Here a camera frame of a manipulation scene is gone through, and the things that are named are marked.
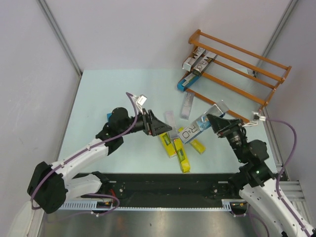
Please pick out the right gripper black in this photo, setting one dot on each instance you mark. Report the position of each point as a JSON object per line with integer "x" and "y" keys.
{"x": 218, "y": 123}

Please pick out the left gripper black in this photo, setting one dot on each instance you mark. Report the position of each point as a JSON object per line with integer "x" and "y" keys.
{"x": 150, "y": 122}

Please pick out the white blue R&O box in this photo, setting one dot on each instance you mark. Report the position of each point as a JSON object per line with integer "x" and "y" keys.
{"x": 202, "y": 123}

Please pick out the lilac text-side toothpaste box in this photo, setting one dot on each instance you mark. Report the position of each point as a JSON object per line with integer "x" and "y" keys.
{"x": 170, "y": 120}

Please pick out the lilac Protefix toothpaste box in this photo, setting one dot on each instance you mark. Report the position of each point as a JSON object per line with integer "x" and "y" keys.
{"x": 187, "y": 105}

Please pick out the blue toothpaste box with barcode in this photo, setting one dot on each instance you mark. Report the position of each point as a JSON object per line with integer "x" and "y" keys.
{"x": 187, "y": 81}

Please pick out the silver black R&O charcoal box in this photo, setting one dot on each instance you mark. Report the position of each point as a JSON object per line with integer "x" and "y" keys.
{"x": 195, "y": 55}

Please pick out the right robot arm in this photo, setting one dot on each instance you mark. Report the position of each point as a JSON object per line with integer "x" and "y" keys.
{"x": 255, "y": 183}

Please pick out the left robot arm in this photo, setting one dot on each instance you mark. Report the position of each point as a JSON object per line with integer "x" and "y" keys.
{"x": 52, "y": 184}

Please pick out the orange wooden shelf rack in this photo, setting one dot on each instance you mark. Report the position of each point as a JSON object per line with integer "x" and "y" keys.
{"x": 245, "y": 80}

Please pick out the yellow Curaprox box left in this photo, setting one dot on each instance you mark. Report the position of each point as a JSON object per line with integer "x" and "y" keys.
{"x": 167, "y": 144}

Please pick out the yellow curaprox box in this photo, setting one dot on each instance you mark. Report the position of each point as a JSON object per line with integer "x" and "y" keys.
{"x": 196, "y": 144}
{"x": 182, "y": 156}
{"x": 167, "y": 144}

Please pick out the yellow Curaprox box right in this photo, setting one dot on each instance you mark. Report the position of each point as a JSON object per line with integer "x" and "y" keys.
{"x": 196, "y": 144}

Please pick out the yellow Curaprox box middle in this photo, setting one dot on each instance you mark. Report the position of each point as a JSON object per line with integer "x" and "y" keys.
{"x": 182, "y": 156}

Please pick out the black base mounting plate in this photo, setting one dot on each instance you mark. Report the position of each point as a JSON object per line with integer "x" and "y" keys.
{"x": 169, "y": 190}

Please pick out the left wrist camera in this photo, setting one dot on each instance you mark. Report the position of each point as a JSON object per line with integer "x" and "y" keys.
{"x": 139, "y": 101}

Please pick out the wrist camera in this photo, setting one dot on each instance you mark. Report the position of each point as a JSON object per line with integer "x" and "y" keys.
{"x": 139, "y": 101}
{"x": 255, "y": 119}

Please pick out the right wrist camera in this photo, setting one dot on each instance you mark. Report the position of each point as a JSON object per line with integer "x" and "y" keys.
{"x": 255, "y": 119}

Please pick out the aluminium frame rail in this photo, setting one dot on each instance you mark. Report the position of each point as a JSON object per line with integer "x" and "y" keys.
{"x": 293, "y": 191}

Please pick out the white slotted cable duct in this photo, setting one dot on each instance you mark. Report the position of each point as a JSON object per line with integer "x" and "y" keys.
{"x": 94, "y": 205}

